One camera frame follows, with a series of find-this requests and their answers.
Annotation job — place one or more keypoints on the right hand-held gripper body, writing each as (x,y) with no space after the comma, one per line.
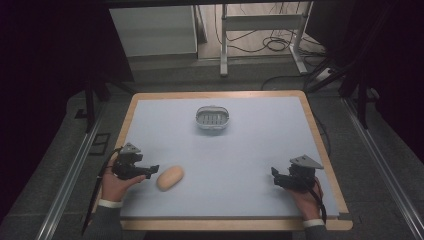
(298,175)

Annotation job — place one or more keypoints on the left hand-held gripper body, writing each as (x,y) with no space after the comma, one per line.
(128,162)

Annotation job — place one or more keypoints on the tan bread roll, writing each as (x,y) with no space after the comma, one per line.
(170,178)

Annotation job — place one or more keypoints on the grey soap dish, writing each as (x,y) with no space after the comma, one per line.
(212,117)

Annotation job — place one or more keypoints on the person's left hand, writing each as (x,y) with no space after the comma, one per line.
(115,186)

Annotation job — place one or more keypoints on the person's right hand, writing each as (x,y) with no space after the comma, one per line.
(306,201)

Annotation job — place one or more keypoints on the light blue table mat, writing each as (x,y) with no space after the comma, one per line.
(226,156)

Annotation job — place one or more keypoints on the wooden table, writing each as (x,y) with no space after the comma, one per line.
(233,225)

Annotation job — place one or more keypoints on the black stand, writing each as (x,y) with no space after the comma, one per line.
(353,80)
(91,100)

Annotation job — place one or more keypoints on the grey cabinet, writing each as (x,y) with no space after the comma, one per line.
(155,31)

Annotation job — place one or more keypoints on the white metal stand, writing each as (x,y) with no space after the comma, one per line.
(260,23)

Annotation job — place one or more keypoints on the black floor frame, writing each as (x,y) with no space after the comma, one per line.
(100,143)

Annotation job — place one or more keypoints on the aluminium rail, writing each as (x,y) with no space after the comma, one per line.
(70,180)
(383,166)

